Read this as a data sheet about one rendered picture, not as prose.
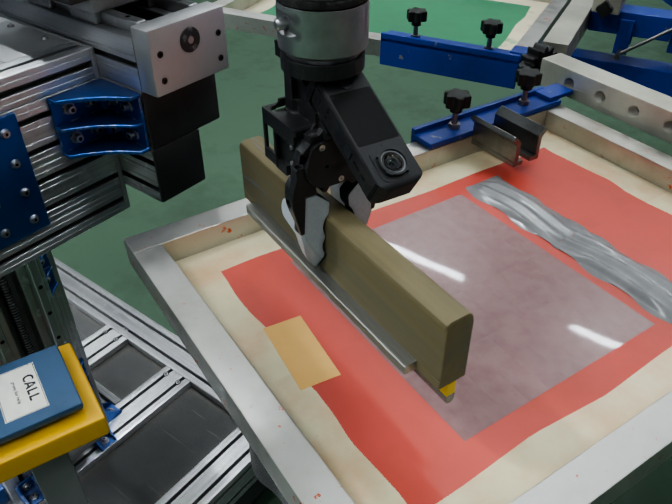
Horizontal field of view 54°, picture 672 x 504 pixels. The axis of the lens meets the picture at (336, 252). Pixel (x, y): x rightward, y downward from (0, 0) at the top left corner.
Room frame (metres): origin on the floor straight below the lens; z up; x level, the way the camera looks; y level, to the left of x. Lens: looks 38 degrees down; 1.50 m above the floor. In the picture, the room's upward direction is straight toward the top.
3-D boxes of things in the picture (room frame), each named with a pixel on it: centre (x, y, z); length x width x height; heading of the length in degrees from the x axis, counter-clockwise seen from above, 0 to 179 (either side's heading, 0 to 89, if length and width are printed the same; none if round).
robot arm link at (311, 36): (0.54, 0.01, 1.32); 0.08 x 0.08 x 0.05
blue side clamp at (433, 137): (1.02, -0.26, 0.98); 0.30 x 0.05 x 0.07; 123
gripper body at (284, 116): (0.54, 0.02, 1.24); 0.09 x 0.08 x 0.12; 33
